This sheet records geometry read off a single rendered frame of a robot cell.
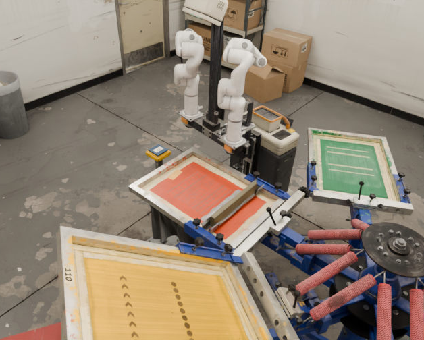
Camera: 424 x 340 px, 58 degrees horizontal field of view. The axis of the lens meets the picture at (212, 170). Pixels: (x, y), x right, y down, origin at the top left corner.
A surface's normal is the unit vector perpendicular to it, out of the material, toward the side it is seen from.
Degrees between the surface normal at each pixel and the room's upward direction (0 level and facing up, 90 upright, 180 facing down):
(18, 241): 0
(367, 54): 90
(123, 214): 0
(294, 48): 88
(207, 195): 0
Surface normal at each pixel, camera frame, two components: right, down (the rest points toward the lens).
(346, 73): -0.65, 0.45
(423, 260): 0.04, -0.79
